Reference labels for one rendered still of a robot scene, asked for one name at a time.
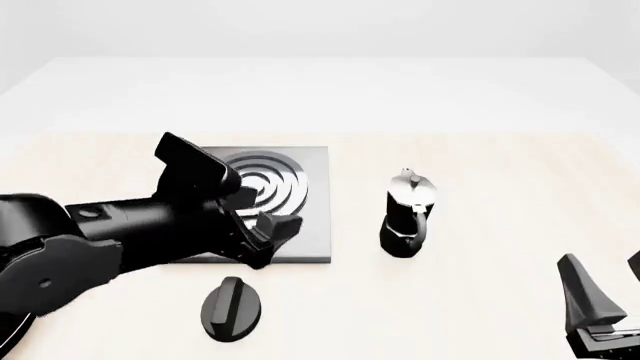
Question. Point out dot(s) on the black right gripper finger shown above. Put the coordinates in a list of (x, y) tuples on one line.
[(636, 264), (582, 296)]

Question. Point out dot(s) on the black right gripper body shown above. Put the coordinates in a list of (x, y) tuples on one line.
[(607, 341)]

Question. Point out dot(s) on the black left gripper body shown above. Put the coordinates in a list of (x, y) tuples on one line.
[(245, 243)]

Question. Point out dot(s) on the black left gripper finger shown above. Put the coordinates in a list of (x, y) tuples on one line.
[(244, 197), (280, 227)]

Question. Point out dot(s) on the black and grey left robot arm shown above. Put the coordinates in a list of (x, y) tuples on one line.
[(125, 228)]

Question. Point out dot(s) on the flat black stove plate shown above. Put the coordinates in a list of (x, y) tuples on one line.
[(310, 210)]

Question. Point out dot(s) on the round black stove knob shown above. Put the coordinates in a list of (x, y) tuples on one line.
[(230, 311)]

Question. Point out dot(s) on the black and silver moka pot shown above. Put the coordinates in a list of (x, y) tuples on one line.
[(402, 221)]

